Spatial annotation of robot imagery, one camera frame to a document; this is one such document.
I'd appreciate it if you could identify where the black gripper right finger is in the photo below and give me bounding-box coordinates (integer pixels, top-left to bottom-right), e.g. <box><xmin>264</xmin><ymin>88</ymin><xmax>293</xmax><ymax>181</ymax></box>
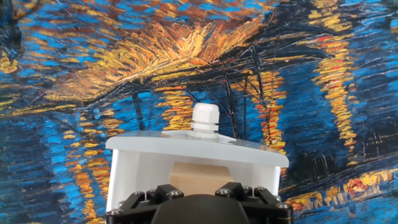
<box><xmin>215</xmin><ymin>182</ymin><xmax>294</xmax><ymax>224</ymax></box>

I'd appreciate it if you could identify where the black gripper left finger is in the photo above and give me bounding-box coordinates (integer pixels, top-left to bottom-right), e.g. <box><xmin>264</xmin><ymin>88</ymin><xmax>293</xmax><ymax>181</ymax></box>
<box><xmin>105</xmin><ymin>184</ymin><xmax>185</xmax><ymax>224</ymax></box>

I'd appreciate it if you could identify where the wooden cube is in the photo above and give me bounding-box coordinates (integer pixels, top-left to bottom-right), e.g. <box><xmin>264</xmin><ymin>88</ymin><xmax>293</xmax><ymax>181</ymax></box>
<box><xmin>169</xmin><ymin>161</ymin><xmax>234</xmax><ymax>196</ymax></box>

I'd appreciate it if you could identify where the white plastic box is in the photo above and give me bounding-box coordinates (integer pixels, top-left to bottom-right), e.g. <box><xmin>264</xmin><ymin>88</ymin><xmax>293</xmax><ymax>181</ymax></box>
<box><xmin>105</xmin><ymin>103</ymin><xmax>290</xmax><ymax>212</ymax></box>

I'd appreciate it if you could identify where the starry night painted tablecloth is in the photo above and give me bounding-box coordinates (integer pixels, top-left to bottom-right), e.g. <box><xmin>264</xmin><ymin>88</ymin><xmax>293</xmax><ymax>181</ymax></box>
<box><xmin>0</xmin><ymin>0</ymin><xmax>398</xmax><ymax>224</ymax></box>

